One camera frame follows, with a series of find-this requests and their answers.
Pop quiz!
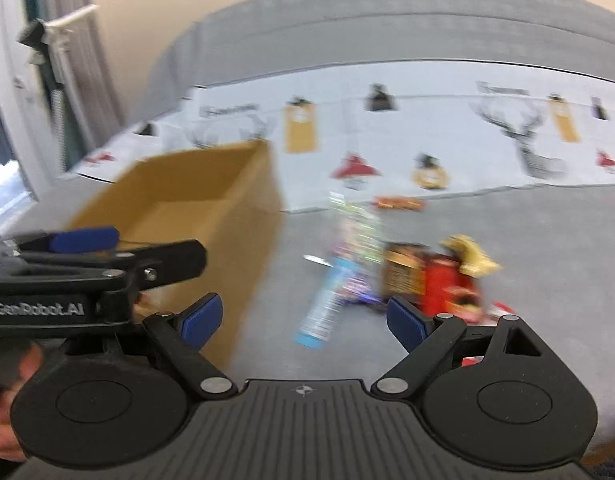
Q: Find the dark brown chocolate snack packet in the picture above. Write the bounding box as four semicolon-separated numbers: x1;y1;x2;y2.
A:
381;242;429;304

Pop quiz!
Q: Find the purple swirl candy packet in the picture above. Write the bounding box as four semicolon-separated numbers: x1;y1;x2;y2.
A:
336;242;382;304

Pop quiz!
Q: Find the blue long snack stick packet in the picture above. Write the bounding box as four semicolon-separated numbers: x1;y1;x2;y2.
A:
295;255;354;349

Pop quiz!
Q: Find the red coffee snack packet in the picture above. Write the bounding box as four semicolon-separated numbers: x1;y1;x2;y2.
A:
422;254;483;324

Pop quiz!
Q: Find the person's left hand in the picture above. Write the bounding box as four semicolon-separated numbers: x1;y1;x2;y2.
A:
0;342;44;463

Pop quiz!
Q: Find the gold foil snack packet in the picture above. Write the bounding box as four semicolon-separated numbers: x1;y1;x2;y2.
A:
440;234;501;278

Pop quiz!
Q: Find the clear bag of colourful candies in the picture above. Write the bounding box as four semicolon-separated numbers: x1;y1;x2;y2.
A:
329;192;383;266

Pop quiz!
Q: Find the grey curtain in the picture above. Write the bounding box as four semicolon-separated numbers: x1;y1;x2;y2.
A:
45;0;125;169

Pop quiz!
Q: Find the red orange wrapped candy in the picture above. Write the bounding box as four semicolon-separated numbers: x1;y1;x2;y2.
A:
373;196;426;211

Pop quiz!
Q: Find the brown cardboard box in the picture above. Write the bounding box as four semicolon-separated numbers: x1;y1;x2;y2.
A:
68;141;281;368

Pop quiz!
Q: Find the black white stand pole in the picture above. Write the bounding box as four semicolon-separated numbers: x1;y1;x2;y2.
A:
16;4;98;172

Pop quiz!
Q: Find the printed lamp deer sofa cover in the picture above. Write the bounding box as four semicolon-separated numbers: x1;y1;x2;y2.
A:
76;61;615;210

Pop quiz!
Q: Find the white window frame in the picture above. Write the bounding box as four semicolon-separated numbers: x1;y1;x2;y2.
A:
0;0;63;232

